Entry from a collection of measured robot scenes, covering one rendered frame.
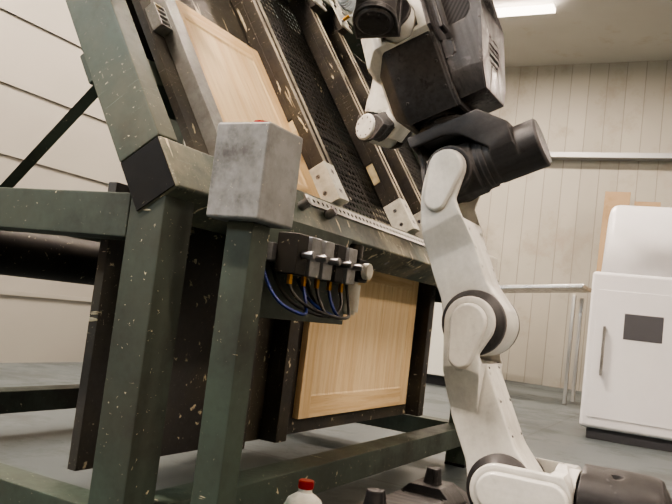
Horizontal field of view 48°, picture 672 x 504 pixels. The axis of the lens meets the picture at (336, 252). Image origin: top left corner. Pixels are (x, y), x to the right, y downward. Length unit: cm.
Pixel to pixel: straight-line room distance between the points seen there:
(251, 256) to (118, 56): 53
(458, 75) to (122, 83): 73
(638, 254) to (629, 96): 502
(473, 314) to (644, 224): 372
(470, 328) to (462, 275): 13
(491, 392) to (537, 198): 825
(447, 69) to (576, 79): 845
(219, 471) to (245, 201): 48
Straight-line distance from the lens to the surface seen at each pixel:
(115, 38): 167
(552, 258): 969
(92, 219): 160
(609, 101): 1000
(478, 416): 167
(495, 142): 170
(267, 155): 135
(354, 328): 271
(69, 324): 579
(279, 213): 139
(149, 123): 154
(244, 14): 247
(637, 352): 502
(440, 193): 168
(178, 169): 149
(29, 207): 174
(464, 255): 168
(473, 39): 176
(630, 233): 524
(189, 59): 187
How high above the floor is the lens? 61
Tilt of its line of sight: 4 degrees up
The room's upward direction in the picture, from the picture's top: 7 degrees clockwise
